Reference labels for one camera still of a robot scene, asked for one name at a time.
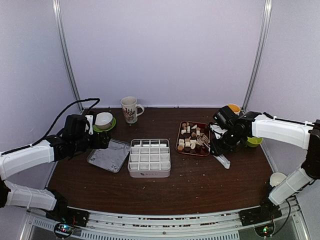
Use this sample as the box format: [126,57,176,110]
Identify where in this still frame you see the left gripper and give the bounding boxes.
[72,130,111,153]

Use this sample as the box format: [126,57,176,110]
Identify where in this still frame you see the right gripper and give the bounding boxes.
[210,128,244,156]

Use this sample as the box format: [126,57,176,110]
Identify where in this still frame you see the white handled tongs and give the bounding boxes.
[196,134,231,169]

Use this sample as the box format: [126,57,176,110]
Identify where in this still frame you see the bunny tin lid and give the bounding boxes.
[87,138,131,173]

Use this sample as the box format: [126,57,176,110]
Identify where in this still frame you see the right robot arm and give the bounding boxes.
[208,105,320,221]

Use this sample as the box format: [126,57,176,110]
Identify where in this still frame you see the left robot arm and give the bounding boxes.
[0,114,111,222]

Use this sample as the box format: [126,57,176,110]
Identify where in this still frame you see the red chocolate tray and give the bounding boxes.
[175,121,211,157]

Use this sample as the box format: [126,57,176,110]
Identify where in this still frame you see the green saucer plate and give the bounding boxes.
[93,117,117,133]

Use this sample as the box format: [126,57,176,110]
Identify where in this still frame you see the green small bowl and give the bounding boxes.
[246,137,263,148]

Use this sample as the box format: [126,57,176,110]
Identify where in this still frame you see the yellow inside floral mug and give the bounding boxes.
[227,103,241,116]

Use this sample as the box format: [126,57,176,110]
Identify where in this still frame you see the white ceramic bowl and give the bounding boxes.
[95,112,114,130]

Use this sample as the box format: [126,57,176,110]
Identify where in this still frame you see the seashell coral mug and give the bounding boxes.
[120,96,145,124]

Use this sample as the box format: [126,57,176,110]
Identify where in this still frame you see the white cup near base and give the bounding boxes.
[268,172,287,188]

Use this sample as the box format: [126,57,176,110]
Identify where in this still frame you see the tin box with dividers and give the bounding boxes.
[127,138,171,178]

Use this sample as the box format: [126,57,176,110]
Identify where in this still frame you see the front aluminium rail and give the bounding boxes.
[19,194,311,240]

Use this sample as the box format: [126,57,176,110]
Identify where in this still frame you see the right aluminium frame post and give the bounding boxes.
[242,0,273,112]

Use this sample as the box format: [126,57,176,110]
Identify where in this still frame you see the aluminium frame post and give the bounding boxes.
[52,0,81,101]
[242,0,273,112]

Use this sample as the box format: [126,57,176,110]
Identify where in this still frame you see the left aluminium frame post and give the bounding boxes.
[52,0,81,101]

